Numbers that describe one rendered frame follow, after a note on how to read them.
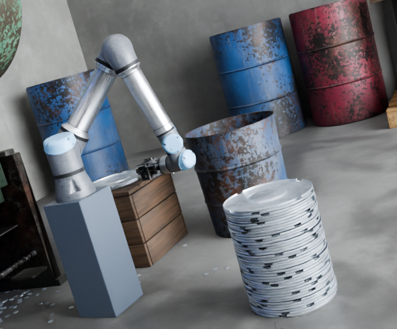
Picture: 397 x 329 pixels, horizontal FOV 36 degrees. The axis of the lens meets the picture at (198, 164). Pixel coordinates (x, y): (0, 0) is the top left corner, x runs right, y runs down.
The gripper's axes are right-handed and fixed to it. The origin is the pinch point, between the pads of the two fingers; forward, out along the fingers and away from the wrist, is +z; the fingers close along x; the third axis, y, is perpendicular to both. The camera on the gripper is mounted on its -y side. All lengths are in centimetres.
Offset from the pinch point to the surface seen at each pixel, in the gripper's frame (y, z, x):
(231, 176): -24.1, -27.4, 15.6
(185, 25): -240, 174, -81
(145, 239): 7.9, 2.8, 28.4
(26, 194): 35, 36, -7
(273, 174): -40, -37, 22
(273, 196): 21, -86, 15
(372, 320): 27, -111, 53
